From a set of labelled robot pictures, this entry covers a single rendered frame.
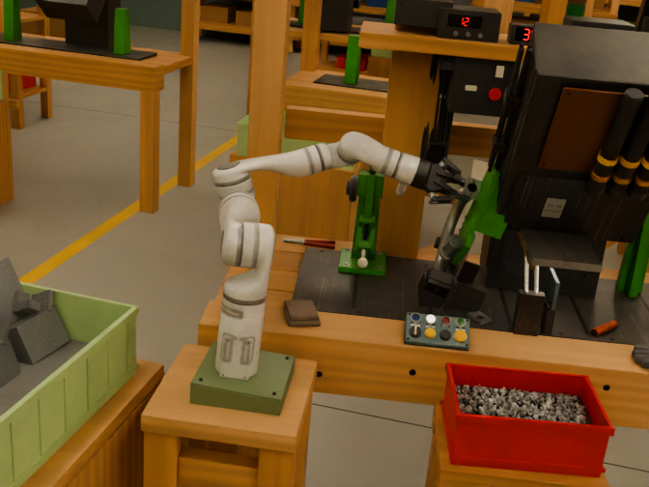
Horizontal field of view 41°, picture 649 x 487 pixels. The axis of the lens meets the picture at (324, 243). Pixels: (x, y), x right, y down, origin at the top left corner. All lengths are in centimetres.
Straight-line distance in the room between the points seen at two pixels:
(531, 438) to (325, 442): 156
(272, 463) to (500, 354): 61
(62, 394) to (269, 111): 107
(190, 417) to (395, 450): 158
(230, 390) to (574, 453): 71
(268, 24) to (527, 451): 132
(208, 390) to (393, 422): 169
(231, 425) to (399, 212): 100
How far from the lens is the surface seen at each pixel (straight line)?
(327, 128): 256
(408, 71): 243
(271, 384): 184
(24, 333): 200
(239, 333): 179
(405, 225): 255
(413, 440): 334
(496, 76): 234
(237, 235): 171
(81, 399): 186
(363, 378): 206
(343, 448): 324
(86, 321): 207
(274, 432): 176
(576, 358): 211
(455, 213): 230
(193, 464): 187
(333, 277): 234
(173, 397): 186
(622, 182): 202
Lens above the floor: 183
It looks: 21 degrees down
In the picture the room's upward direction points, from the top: 5 degrees clockwise
